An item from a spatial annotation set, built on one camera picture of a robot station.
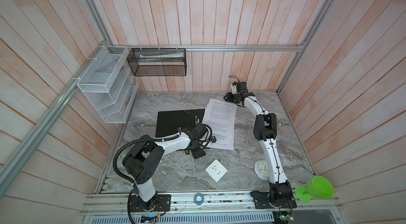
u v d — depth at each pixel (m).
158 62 1.04
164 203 0.73
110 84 0.73
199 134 0.73
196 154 0.80
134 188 0.54
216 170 0.80
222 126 1.01
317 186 0.64
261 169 0.82
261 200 0.74
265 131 0.72
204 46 0.98
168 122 1.04
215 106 1.11
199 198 0.75
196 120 1.03
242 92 0.95
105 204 0.75
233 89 1.07
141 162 0.46
